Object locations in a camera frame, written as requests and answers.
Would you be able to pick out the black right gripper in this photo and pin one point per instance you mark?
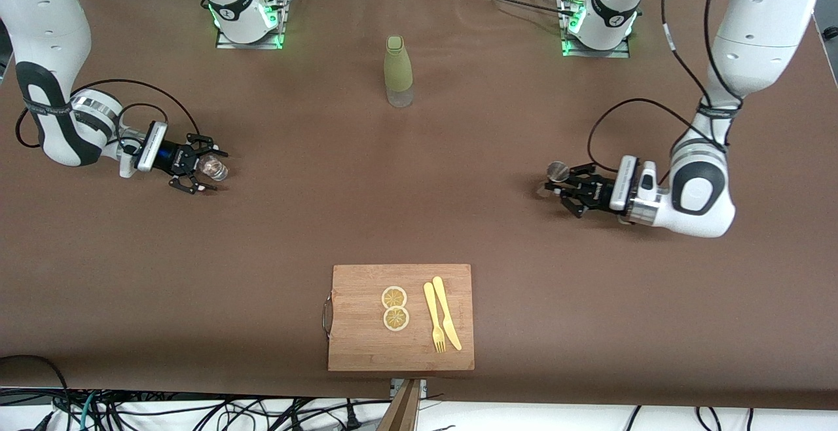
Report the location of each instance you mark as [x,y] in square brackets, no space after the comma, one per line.
[175,158]

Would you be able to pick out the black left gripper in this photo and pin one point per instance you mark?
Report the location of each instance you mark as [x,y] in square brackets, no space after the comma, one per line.
[598,191]

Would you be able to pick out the clear glass shaker cup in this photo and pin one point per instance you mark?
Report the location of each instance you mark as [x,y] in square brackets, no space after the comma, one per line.
[216,169]

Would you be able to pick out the steel jigger measuring cup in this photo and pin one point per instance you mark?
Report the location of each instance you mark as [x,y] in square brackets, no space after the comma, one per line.
[558,170]

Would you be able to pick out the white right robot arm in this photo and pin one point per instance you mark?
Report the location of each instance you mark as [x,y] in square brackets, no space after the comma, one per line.
[39,18]

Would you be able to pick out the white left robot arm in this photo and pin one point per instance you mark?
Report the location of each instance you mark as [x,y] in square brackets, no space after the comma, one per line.
[753,25]

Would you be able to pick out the yellow plastic knife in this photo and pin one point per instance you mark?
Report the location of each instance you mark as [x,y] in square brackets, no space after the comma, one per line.
[444,306]

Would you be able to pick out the yellow plastic fork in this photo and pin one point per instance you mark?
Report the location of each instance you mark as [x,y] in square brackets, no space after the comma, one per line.
[432,313]

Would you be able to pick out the lemon slice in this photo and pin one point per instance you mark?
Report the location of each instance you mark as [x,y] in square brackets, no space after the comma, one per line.
[394,296]
[396,319]

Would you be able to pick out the green sleeved glass bottle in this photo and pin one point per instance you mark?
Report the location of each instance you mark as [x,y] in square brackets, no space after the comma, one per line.
[398,71]

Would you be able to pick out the wooden cutting board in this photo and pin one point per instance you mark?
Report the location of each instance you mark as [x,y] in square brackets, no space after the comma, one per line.
[366,346]

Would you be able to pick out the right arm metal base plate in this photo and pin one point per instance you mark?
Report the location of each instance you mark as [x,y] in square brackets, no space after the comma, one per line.
[226,44]

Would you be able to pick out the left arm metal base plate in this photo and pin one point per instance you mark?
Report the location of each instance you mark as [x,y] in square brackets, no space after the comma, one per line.
[609,54]

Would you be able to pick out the metal mount bracket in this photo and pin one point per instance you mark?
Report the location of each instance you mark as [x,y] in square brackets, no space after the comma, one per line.
[423,386]

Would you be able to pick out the upright camera mount post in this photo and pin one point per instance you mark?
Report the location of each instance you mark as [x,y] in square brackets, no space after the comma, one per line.
[402,411]

